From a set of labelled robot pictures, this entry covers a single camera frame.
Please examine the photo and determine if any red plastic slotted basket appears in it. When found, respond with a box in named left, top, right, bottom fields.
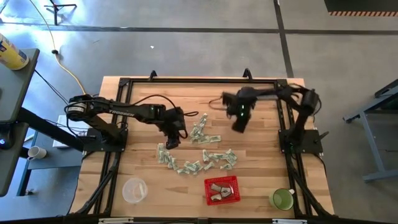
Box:
left=203, top=175, right=242, bottom=207

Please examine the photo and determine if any clear plastic round container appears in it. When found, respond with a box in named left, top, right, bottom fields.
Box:
left=121, top=177, right=149, bottom=205

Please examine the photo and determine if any white flat box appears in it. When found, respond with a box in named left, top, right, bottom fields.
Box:
left=52, top=114, right=93, bottom=149

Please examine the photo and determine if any grey low shelf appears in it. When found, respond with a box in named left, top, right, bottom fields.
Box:
left=17, top=129, right=84, bottom=197

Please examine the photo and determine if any grey metal table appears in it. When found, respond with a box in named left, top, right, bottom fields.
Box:
left=343, top=77, right=398, bottom=183

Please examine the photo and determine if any black tripod stand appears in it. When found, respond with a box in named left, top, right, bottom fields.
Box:
left=43, top=0, right=78, bottom=26

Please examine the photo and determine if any dark grey desk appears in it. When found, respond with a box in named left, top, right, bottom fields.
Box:
left=0, top=48, right=41, bottom=198

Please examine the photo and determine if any yellow can blue label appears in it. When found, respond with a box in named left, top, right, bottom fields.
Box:
left=0, top=32, right=30, bottom=71

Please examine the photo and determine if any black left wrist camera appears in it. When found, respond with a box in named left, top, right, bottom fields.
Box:
left=165, top=136, right=182, bottom=151

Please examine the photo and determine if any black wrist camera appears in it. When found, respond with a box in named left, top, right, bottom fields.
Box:
left=165, top=136, right=182, bottom=151
left=231, top=111, right=251, bottom=134

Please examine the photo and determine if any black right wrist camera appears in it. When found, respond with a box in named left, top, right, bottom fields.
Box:
left=231, top=111, right=251, bottom=134

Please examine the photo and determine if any black aluminium table frame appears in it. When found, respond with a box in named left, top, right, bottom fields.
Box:
left=67, top=68, right=336, bottom=224

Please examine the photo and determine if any green mug white handle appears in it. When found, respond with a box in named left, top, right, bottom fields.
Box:
left=268, top=187, right=295, bottom=212

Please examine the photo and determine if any yellow extension cable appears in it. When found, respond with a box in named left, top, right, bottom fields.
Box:
left=29, top=0, right=88, bottom=96

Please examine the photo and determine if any white metal bracket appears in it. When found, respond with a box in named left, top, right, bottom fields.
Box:
left=272, top=218, right=308, bottom=224
left=98, top=217, right=134, bottom=224

